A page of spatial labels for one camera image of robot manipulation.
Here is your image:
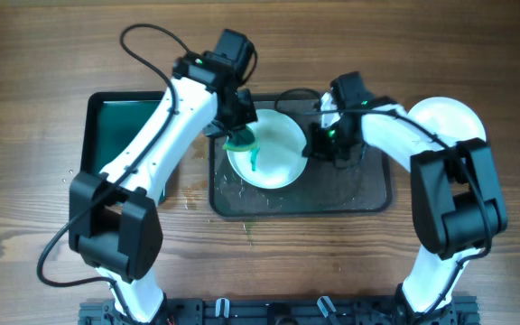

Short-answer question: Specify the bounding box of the black water tray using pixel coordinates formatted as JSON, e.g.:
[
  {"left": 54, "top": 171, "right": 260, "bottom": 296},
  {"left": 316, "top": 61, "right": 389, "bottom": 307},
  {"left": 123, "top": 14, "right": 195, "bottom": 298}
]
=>
[{"left": 80, "top": 91, "right": 163, "bottom": 174}]

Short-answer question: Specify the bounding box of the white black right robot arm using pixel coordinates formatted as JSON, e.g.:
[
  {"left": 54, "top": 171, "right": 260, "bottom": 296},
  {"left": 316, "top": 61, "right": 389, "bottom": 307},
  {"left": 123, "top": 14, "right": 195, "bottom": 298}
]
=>
[{"left": 314, "top": 97, "right": 508, "bottom": 323}]

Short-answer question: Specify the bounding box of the grey serving tray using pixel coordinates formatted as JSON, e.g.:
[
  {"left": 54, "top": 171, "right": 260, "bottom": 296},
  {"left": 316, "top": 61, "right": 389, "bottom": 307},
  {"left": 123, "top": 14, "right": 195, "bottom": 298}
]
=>
[{"left": 209, "top": 93, "right": 393, "bottom": 220}]

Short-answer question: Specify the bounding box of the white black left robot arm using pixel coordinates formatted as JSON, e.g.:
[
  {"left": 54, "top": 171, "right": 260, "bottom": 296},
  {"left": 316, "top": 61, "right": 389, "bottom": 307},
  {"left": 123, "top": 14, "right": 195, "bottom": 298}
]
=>
[{"left": 68, "top": 77, "right": 257, "bottom": 324}]

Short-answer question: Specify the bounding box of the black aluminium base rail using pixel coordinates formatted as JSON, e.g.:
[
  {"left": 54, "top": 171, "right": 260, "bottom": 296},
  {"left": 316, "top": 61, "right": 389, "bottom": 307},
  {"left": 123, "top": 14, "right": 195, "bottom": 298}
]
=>
[{"left": 78, "top": 296, "right": 481, "bottom": 325}]

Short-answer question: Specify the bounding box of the white plate back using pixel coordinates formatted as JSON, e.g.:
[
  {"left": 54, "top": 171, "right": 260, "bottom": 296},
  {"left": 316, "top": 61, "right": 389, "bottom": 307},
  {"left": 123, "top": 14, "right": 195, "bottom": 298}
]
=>
[{"left": 227, "top": 109, "right": 308, "bottom": 190}]

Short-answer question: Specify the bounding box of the white plate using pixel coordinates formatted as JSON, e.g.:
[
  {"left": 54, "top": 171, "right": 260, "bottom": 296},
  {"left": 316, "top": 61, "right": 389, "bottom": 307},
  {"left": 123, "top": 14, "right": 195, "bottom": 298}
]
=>
[
  {"left": 408, "top": 97, "right": 487, "bottom": 146},
  {"left": 227, "top": 109, "right": 308, "bottom": 190}
]

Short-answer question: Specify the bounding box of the green yellow sponge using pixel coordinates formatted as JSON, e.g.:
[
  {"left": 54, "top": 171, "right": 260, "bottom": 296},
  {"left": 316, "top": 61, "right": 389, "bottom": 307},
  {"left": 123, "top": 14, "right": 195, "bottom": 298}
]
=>
[{"left": 223, "top": 126, "right": 258, "bottom": 152}]

